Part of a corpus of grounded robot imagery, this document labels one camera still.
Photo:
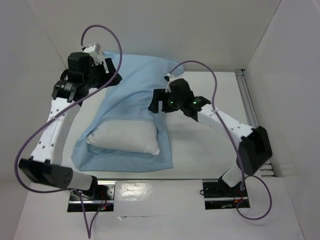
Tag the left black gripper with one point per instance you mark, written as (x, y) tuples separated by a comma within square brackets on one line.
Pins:
[(107, 76)]

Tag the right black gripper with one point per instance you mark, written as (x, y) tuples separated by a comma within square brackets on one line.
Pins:
[(160, 100)]

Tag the white pillow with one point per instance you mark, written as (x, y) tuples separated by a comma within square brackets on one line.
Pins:
[(138, 136)]

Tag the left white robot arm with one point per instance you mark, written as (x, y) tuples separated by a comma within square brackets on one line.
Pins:
[(36, 156)]

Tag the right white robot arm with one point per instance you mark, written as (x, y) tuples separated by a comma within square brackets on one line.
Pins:
[(252, 145)]

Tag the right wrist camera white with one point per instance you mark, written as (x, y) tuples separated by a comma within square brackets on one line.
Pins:
[(169, 79)]

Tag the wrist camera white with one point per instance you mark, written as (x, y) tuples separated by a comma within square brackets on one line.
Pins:
[(169, 79), (95, 51)]

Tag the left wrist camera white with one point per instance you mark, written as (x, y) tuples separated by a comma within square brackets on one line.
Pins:
[(95, 51)]

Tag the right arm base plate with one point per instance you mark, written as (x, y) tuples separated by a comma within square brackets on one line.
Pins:
[(219, 196)]

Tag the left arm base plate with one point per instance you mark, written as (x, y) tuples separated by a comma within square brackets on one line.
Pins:
[(102, 200)]

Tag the aluminium rail frame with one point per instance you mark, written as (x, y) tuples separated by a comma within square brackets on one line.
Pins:
[(266, 171)]

